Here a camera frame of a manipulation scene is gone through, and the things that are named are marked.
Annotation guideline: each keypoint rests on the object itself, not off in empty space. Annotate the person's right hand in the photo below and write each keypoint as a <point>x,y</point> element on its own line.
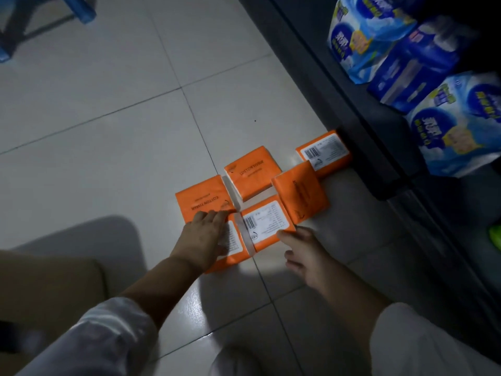
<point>311,258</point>

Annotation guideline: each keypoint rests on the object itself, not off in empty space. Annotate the person's left hand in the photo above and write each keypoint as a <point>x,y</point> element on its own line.
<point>197,242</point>

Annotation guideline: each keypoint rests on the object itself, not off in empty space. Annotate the person's left fingers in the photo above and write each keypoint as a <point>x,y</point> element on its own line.
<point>211,218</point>

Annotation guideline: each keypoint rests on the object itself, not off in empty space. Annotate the person's right fingers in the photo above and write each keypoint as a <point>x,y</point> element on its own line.
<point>291,235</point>

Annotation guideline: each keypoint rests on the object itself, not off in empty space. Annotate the orange tissue packet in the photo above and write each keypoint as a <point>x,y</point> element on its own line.
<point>237,246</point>

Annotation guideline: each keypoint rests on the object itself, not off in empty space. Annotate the person's right forearm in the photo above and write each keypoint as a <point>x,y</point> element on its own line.
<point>348,305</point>

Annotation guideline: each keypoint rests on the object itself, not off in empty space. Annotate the person's left forearm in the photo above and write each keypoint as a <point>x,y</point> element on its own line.
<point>160,291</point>

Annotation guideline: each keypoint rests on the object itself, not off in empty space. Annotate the cluster of orange packets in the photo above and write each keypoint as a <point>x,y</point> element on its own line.
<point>254,172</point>

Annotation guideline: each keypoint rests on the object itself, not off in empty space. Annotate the dark shelf unit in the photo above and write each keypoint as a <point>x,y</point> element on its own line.
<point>368,125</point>

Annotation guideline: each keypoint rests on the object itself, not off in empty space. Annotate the white left sleeve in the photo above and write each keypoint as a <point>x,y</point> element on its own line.
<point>98,340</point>

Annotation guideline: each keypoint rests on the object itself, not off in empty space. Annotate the white sleeve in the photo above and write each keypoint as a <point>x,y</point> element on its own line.
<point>98,340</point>
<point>426,344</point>

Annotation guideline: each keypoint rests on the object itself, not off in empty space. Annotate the white right sleeve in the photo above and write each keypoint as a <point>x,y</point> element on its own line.
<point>426,344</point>

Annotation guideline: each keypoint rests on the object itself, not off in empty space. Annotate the tan trouser leg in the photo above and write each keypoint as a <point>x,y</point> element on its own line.
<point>47,293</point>

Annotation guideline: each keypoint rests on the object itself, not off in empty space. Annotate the blue white wrapped package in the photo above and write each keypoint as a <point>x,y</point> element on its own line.
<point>364,39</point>
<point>458,129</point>

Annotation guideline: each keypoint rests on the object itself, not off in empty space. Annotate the green object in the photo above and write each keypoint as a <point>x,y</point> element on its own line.
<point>496,236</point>

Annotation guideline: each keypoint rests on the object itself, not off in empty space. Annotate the dark blue wrapped package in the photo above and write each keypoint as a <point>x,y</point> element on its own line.
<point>418,66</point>

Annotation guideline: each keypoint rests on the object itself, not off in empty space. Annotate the blue plastic stool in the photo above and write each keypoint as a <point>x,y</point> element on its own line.
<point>74,5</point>

